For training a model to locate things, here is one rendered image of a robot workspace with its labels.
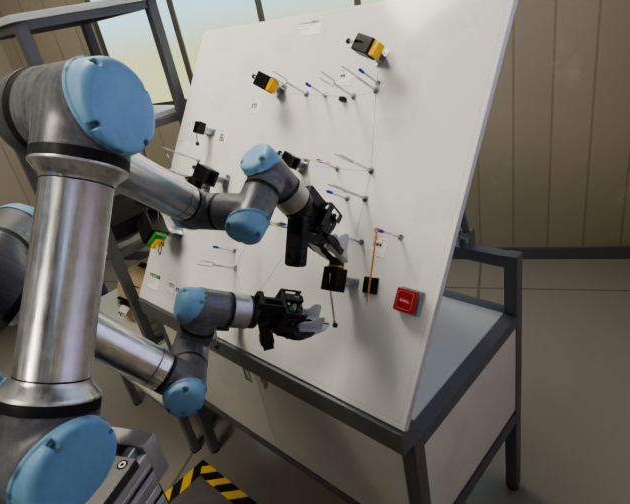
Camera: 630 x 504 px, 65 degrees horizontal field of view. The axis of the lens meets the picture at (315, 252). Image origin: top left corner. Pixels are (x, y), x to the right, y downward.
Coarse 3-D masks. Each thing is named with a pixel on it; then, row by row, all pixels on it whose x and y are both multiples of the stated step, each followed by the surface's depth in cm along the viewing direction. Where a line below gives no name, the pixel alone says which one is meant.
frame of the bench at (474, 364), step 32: (512, 320) 147; (480, 352) 137; (448, 384) 129; (224, 416) 193; (512, 416) 166; (416, 448) 116; (512, 448) 175; (320, 480) 159; (416, 480) 121; (512, 480) 182
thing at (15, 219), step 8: (0, 208) 92; (8, 208) 91; (16, 208) 91; (24, 208) 92; (32, 208) 94; (0, 216) 87; (8, 216) 88; (16, 216) 89; (24, 216) 90; (32, 216) 91; (0, 224) 85; (8, 224) 85; (16, 224) 87; (24, 224) 88; (8, 232) 83; (16, 232) 85; (24, 232) 86; (24, 240) 85
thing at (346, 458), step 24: (264, 384) 153; (288, 408) 151; (312, 408) 140; (288, 432) 159; (312, 432) 147; (336, 432) 137; (360, 432) 128; (312, 456) 155; (336, 456) 144; (360, 456) 134; (384, 456) 126; (336, 480) 151; (360, 480) 141; (384, 480) 131
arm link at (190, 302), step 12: (180, 288) 101; (192, 288) 100; (204, 288) 102; (180, 300) 99; (192, 300) 98; (204, 300) 99; (216, 300) 101; (228, 300) 102; (180, 312) 98; (192, 312) 98; (204, 312) 99; (216, 312) 100; (228, 312) 102; (192, 324) 100; (204, 324) 100; (216, 324) 102; (228, 324) 103
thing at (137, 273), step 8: (136, 264) 218; (144, 264) 215; (136, 272) 212; (144, 272) 210; (136, 280) 208; (120, 288) 213; (136, 288) 205; (120, 296) 214; (120, 304) 213; (128, 304) 209; (128, 312) 212; (152, 320) 207
